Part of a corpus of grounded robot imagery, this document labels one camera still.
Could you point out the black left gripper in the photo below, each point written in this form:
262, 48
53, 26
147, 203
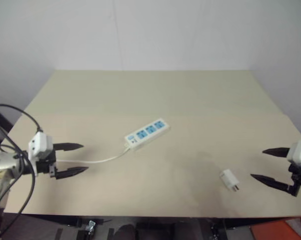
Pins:
45, 167

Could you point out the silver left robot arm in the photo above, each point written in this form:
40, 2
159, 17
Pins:
1, 162

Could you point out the white plug adapter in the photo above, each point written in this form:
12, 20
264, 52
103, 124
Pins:
228, 178

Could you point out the white power strip with cable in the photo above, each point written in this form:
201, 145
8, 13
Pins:
147, 133

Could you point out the orange object under table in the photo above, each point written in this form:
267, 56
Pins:
285, 228

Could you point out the small metal clamp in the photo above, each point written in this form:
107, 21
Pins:
91, 226

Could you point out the beige table cover sheet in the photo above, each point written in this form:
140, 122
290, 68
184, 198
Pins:
150, 185

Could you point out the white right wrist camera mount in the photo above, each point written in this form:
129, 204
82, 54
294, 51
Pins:
300, 155

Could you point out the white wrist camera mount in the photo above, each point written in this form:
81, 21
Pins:
39, 143
300, 155

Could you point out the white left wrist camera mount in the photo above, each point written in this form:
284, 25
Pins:
39, 143

